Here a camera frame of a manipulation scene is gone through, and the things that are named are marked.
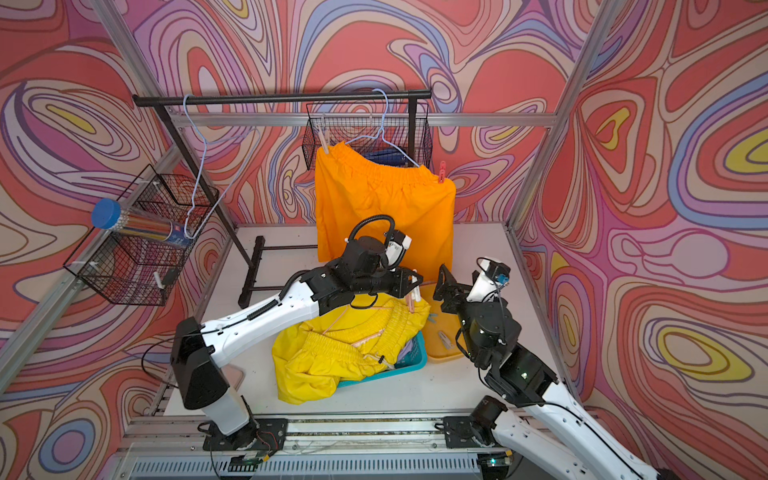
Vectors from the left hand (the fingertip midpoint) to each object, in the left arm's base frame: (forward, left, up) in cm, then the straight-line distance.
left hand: (427, 281), depth 70 cm
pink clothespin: (-2, +3, -2) cm, 4 cm away
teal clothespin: (0, -3, -17) cm, 17 cm away
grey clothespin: (-3, -8, -26) cm, 27 cm away
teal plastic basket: (-11, +1, -20) cm, 22 cm away
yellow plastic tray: (+3, -10, -27) cm, 29 cm away
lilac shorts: (-8, +4, -19) cm, 21 cm away
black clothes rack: (+36, +62, -27) cm, 76 cm away
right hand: (-2, -6, +4) cm, 7 cm away
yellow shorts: (-9, +21, -15) cm, 27 cm away
